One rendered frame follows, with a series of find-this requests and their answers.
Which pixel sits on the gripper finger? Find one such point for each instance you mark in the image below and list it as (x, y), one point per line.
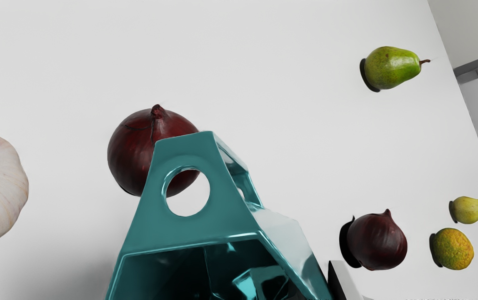
(341, 283)

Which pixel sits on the teal faceted mug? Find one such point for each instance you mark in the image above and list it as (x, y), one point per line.
(226, 233)

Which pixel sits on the small red onion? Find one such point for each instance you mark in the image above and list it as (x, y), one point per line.
(376, 241)

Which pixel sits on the yellow-green citrus fruit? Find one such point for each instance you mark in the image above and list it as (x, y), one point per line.
(452, 248)

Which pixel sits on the small yellow-green pear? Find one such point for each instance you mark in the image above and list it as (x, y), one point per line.
(470, 209)

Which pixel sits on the large green pear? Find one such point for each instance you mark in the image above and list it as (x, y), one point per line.
(389, 66)

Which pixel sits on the large red onion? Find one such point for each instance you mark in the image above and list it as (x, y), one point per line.
(134, 146)

